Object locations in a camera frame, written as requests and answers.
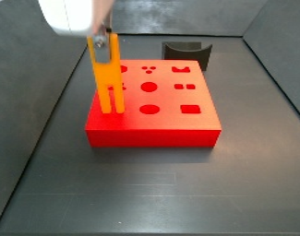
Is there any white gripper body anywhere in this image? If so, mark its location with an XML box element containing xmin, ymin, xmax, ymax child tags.
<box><xmin>38</xmin><ymin>0</ymin><xmax>116</xmax><ymax>36</ymax></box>

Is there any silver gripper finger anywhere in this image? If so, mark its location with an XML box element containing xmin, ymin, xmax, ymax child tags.
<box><xmin>93</xmin><ymin>25</ymin><xmax>112</xmax><ymax>62</ymax></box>

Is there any black curved holder block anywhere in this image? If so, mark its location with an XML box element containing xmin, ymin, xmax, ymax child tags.
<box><xmin>162</xmin><ymin>41</ymin><xmax>213</xmax><ymax>71</ymax></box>

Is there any yellow two-pronged peg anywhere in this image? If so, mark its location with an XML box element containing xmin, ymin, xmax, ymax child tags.
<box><xmin>88</xmin><ymin>33</ymin><xmax>125</xmax><ymax>113</ymax></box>

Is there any red block with shaped holes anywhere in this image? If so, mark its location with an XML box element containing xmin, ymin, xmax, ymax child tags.
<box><xmin>86</xmin><ymin>60</ymin><xmax>221</xmax><ymax>148</ymax></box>

